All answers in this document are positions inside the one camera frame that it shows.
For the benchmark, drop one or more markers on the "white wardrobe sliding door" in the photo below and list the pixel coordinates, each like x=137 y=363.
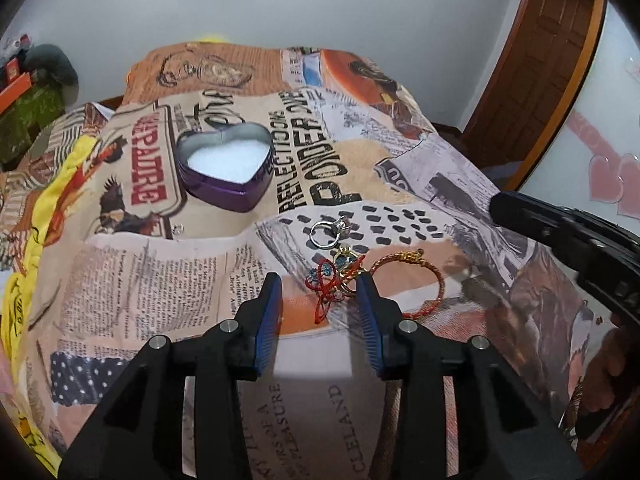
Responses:
x=593 y=162

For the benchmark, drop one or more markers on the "orange box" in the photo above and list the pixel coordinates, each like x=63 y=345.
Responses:
x=17 y=83

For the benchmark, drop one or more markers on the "brown wooden door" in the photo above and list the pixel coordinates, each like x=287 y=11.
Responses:
x=536 y=80

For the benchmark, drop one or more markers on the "grey plush pillow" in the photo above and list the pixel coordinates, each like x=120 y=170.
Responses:
x=57 y=65

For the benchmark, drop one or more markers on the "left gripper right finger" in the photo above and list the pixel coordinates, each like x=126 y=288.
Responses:
x=503 y=431

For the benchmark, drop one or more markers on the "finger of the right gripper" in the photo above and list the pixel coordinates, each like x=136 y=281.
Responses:
x=604 y=256

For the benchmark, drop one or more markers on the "printed newspaper pattern bedspread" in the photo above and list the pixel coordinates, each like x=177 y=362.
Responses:
x=106 y=249

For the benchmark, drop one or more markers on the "purple heart-shaped tin box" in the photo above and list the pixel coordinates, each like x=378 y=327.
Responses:
x=230 y=168

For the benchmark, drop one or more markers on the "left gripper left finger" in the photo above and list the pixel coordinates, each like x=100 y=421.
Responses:
x=135 y=432

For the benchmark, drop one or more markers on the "yellow plastic chair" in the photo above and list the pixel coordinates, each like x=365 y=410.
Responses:
x=213 y=40

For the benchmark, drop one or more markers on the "green patterned cloth pile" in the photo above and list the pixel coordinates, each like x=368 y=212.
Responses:
x=26 y=117

